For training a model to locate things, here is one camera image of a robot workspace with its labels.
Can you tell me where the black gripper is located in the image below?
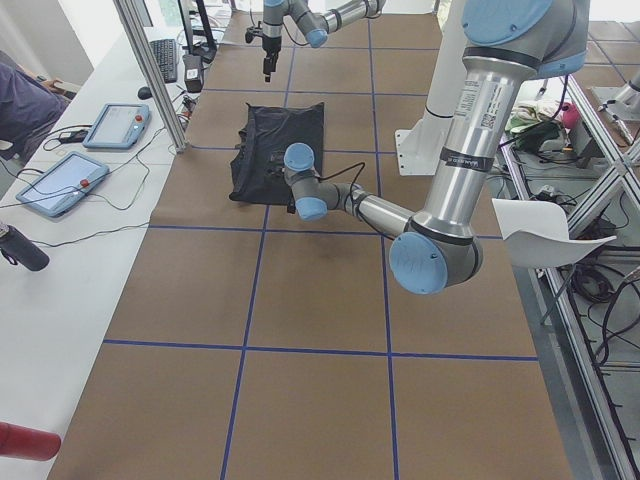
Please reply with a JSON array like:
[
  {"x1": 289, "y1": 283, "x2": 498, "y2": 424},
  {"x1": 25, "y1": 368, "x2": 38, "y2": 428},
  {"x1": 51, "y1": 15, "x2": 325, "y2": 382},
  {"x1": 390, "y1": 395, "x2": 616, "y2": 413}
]
[
  {"x1": 262, "y1": 37, "x2": 281, "y2": 83},
  {"x1": 267, "y1": 154, "x2": 295, "y2": 214}
]

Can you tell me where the black t-shirt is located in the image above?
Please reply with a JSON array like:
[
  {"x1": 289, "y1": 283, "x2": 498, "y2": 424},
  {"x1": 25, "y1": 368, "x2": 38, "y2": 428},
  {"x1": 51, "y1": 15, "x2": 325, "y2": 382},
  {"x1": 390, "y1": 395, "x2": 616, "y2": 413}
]
[{"x1": 229, "y1": 102, "x2": 325, "y2": 205}]

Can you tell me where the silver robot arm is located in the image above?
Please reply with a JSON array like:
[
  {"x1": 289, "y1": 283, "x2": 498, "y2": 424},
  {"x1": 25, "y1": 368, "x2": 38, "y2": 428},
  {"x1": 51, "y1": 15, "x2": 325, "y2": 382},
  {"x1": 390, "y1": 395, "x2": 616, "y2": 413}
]
[
  {"x1": 283, "y1": 1, "x2": 590, "y2": 295},
  {"x1": 258, "y1": 0, "x2": 386, "y2": 83}
]

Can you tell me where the pile of clothes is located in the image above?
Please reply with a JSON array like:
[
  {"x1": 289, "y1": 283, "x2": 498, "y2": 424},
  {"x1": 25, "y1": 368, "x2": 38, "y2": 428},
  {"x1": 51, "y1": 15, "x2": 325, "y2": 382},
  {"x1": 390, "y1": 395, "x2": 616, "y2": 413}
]
[{"x1": 505, "y1": 100, "x2": 581, "y2": 153}]

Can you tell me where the black keyboard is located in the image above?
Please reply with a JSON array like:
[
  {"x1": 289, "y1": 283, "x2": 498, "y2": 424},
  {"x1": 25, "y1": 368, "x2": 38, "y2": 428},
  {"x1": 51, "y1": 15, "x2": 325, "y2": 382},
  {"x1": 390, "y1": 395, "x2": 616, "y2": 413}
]
[{"x1": 149, "y1": 38, "x2": 178, "y2": 83}]

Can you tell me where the black computer mouse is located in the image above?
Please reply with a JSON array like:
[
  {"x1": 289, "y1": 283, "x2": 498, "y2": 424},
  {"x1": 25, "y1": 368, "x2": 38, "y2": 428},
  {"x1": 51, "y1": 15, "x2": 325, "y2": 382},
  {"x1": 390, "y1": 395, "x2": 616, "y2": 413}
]
[{"x1": 137, "y1": 87, "x2": 152, "y2": 100}]

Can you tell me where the upper blue teach pendant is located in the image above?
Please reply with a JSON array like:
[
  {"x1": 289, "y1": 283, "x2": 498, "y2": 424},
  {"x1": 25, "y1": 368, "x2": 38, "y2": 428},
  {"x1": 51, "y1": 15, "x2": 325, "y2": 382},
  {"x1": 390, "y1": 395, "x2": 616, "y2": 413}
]
[{"x1": 82, "y1": 103, "x2": 151, "y2": 150}]

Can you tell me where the blue teach pendant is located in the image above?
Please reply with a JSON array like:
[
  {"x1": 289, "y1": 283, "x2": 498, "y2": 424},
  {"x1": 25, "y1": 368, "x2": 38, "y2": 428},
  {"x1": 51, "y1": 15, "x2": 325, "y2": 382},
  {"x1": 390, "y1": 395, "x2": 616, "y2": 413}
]
[
  {"x1": 16, "y1": 152, "x2": 111, "y2": 218},
  {"x1": 82, "y1": 103, "x2": 151, "y2": 150}
]

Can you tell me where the lower blue teach pendant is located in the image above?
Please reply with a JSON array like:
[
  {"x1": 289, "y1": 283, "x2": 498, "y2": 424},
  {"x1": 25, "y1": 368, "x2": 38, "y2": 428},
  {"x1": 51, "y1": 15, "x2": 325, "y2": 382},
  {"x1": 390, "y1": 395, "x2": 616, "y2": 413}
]
[{"x1": 16, "y1": 152, "x2": 111, "y2": 218}]

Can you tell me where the white plastic chair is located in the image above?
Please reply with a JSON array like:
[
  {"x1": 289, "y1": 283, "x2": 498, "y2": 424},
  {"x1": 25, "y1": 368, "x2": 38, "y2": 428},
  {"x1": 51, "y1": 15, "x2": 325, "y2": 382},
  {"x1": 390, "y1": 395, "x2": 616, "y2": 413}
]
[{"x1": 492, "y1": 198, "x2": 616, "y2": 269}]

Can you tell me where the seated person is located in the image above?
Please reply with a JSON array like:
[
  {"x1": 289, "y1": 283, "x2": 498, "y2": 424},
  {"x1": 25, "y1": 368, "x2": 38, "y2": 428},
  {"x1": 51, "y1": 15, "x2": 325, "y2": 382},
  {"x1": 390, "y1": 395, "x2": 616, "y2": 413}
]
[{"x1": 1, "y1": 51, "x2": 71, "y2": 164}]

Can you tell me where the black water bottle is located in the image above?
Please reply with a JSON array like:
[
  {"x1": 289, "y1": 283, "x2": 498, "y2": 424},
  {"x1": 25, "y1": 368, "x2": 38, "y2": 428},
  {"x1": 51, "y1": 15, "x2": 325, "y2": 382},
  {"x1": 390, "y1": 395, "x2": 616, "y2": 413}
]
[{"x1": 1, "y1": 223, "x2": 50, "y2": 271}]

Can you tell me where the red water bottle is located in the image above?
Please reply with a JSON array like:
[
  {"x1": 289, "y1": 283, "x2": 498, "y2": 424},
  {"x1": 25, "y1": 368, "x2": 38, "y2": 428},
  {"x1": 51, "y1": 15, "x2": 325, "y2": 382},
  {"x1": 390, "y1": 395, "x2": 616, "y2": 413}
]
[{"x1": 1, "y1": 422, "x2": 62, "y2": 461}]

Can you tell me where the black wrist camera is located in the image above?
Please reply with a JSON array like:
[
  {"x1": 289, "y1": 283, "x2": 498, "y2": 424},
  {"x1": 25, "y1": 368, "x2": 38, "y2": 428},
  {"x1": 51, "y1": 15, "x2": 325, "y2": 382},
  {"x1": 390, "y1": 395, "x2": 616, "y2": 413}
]
[{"x1": 245, "y1": 22, "x2": 263, "y2": 44}]

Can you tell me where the aluminium frame post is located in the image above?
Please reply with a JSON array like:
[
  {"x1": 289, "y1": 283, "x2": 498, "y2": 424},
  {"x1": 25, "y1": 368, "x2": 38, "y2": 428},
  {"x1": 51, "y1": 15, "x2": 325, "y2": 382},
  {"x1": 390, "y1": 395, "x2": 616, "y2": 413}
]
[{"x1": 113, "y1": 0, "x2": 187, "y2": 153}]

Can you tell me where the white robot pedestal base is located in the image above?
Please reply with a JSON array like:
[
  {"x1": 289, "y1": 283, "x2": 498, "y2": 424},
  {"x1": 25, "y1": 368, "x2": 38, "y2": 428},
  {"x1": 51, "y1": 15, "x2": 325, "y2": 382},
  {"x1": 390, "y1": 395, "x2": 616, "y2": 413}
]
[{"x1": 395, "y1": 0, "x2": 467, "y2": 176}]

